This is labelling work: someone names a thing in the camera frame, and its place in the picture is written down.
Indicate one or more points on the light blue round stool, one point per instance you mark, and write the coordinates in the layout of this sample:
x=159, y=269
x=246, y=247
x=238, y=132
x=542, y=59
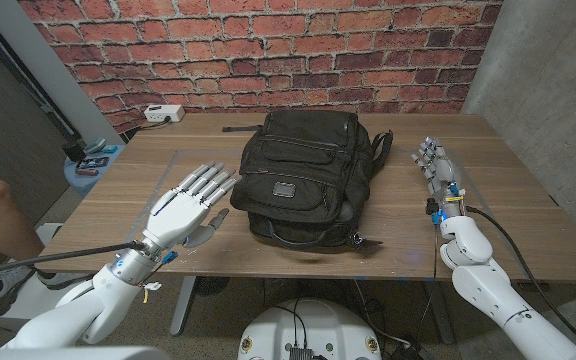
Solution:
x=85, y=182

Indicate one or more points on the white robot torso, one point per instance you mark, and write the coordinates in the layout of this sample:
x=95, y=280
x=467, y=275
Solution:
x=318, y=325

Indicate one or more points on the small red object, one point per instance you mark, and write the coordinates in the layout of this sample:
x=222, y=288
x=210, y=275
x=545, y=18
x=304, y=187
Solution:
x=86, y=172

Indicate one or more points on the black backpack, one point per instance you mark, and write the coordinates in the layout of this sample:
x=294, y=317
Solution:
x=308, y=165

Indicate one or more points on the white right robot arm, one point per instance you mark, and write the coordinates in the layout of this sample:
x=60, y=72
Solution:
x=488, y=290

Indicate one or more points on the grey teal small device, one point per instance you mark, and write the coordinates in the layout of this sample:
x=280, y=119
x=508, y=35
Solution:
x=94, y=145

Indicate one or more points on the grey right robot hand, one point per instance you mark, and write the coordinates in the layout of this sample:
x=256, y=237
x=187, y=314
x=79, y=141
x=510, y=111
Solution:
x=440, y=172

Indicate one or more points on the white power strip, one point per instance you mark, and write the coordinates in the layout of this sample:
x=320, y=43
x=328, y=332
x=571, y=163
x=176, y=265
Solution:
x=163, y=113

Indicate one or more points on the black cup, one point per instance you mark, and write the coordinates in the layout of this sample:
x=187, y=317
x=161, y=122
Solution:
x=74, y=151

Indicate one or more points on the red brick printed backdrop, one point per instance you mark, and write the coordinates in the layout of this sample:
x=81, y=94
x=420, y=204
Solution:
x=268, y=50

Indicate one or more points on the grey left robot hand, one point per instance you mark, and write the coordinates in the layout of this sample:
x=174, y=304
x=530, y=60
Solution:
x=178, y=215

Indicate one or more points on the teal small flat case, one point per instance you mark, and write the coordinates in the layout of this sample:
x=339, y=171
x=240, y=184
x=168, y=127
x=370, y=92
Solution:
x=109, y=149

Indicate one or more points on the black door rail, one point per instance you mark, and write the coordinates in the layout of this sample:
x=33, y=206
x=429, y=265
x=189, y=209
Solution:
x=43, y=105

